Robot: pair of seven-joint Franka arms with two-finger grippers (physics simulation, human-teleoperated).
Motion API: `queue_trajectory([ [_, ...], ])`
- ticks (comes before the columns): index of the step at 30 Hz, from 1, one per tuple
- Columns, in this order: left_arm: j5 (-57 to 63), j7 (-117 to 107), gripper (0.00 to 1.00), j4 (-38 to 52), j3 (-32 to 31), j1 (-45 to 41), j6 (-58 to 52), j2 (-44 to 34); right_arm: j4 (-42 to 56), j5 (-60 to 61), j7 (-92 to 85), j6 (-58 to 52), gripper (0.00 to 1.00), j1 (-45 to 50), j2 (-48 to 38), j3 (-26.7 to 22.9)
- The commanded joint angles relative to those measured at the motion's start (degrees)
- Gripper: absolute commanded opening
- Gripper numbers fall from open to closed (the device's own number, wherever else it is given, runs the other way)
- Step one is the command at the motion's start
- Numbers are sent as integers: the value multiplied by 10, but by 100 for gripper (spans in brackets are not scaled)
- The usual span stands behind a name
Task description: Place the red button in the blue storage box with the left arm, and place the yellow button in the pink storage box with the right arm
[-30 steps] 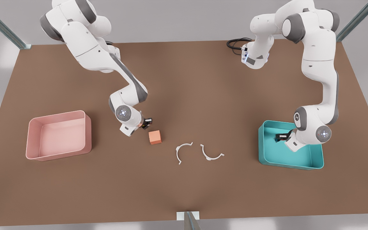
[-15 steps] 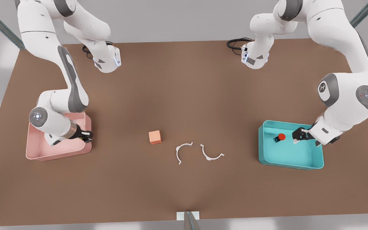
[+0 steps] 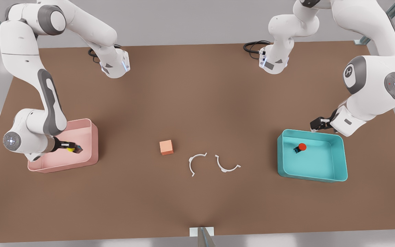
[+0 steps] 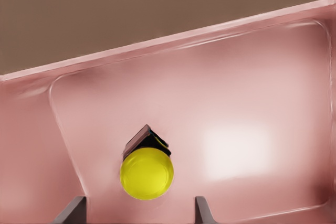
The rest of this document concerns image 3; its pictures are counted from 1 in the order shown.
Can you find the yellow button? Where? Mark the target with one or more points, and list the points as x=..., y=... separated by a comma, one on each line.
x=72, y=148

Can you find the red button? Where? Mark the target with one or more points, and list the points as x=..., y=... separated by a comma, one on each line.
x=300, y=148

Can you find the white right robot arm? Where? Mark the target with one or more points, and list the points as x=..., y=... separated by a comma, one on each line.
x=26, y=61

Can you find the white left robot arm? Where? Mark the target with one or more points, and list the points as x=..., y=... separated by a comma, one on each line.
x=372, y=85

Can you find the pink storage box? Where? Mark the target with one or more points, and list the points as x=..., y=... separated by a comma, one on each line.
x=77, y=151

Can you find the blue storage box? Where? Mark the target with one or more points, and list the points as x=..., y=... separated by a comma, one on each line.
x=312, y=161

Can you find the orange cube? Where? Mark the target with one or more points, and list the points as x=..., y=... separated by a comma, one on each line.
x=166, y=147

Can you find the white curved bracket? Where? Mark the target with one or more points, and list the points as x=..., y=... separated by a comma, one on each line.
x=225, y=167
x=193, y=163

